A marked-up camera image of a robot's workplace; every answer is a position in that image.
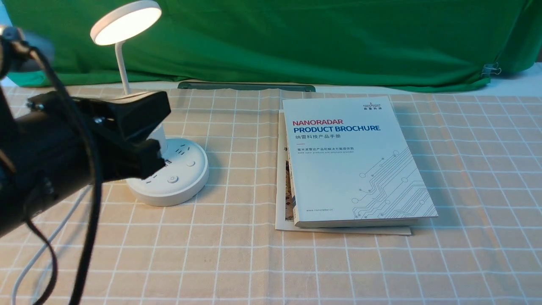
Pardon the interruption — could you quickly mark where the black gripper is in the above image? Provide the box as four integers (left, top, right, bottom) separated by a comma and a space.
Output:
26, 91, 171, 189

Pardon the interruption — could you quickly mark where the white desk lamp with sockets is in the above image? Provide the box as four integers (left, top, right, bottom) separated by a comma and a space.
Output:
90, 0, 209, 207

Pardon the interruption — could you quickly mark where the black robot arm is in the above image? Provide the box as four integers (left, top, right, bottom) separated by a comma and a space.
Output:
1, 25, 171, 236

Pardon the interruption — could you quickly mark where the bottom thin magazine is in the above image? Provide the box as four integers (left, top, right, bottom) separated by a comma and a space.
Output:
275, 110, 412, 236

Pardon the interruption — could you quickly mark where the middle book under brochure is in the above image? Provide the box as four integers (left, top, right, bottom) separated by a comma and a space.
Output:
283, 147, 294, 222

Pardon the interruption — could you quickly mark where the grey metal bar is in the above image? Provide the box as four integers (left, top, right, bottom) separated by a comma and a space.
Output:
177, 81, 316, 92

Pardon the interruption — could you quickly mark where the white Nanoradar product brochure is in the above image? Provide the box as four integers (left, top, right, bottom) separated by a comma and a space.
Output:
282, 96, 438, 228

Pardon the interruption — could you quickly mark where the green backdrop cloth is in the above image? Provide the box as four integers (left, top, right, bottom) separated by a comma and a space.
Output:
2, 0, 542, 93

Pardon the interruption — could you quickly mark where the orange checked tablecloth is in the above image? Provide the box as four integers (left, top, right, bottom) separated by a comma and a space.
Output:
0, 86, 542, 305

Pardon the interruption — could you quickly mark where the metal binder clip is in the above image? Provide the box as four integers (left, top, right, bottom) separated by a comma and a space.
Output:
481, 62, 502, 78

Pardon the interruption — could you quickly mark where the white lamp power cord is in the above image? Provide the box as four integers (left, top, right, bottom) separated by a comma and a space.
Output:
11, 185, 92, 305

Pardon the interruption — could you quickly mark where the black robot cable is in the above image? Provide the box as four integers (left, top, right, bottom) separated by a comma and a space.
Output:
23, 42, 103, 305

